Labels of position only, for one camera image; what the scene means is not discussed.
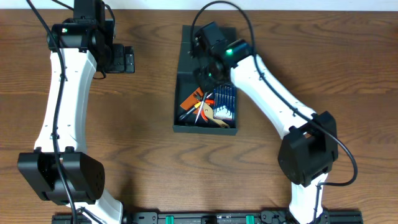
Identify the blue precision screwdriver set case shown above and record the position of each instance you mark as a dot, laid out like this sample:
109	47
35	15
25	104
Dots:
224	102

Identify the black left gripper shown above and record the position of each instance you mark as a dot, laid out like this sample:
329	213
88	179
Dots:
125	59

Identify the dark green box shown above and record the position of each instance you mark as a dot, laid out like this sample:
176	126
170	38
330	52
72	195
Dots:
185	86

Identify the small claw hammer black handle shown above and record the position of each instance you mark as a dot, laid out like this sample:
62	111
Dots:
200	109

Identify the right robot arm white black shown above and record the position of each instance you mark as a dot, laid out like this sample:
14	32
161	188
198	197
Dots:
309	146

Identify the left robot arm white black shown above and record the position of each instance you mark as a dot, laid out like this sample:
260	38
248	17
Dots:
59	168

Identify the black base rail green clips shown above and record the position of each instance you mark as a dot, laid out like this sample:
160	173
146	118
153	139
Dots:
263	217

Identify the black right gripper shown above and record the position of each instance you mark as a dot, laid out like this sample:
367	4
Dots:
198	75

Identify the orange scraper wooden handle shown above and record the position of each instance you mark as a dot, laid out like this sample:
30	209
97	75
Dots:
207	109

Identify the black yellow screwdriver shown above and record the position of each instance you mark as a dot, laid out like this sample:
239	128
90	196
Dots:
194	107

